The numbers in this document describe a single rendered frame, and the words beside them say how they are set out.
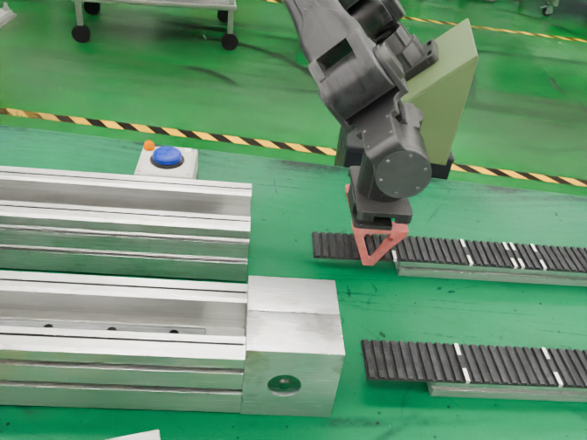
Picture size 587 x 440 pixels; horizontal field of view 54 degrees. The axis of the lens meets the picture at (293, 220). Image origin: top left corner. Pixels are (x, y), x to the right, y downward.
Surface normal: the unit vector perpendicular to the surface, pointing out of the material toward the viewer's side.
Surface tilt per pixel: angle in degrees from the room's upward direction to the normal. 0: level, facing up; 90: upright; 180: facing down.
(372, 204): 0
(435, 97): 90
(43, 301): 90
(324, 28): 62
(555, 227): 0
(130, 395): 90
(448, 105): 90
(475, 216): 0
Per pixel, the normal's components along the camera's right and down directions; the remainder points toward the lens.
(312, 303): 0.11, -0.80
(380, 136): -0.63, -0.60
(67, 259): 0.04, 0.59
